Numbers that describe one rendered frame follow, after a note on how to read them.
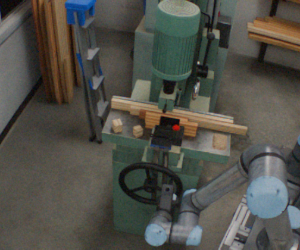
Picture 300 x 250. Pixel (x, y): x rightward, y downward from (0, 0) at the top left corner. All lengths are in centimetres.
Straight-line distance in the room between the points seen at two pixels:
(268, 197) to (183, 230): 39
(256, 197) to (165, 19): 76
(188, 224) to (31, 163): 178
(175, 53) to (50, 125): 181
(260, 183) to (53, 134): 225
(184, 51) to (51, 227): 152
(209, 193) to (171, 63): 56
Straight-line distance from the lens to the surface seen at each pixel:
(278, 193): 96
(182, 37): 142
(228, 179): 116
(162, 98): 164
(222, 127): 177
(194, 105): 205
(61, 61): 301
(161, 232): 123
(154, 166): 151
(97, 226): 244
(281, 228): 114
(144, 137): 169
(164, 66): 150
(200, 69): 173
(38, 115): 319
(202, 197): 125
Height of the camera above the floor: 211
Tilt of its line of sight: 44 degrees down
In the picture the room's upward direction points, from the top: 6 degrees clockwise
